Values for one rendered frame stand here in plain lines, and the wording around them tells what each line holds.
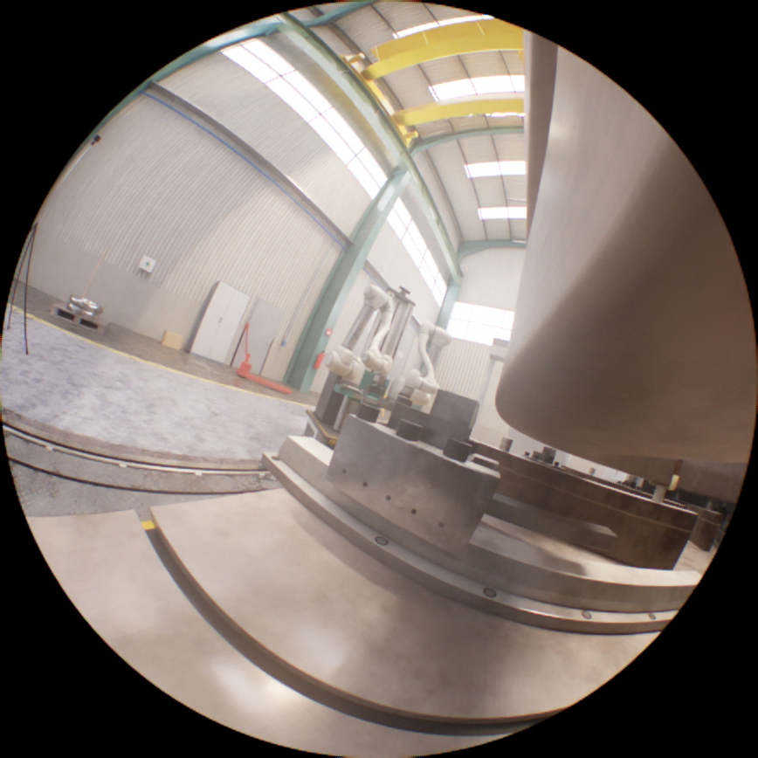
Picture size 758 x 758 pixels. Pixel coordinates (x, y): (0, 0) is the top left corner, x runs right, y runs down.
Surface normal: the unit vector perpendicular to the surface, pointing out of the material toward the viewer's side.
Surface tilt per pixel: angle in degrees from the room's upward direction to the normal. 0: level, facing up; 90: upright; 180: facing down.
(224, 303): 90
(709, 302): 180
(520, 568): 72
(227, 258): 90
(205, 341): 90
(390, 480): 90
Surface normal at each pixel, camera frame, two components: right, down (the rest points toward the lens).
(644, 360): -0.35, 0.94
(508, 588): -0.48, -0.24
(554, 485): -0.75, -0.33
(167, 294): 0.80, 0.26
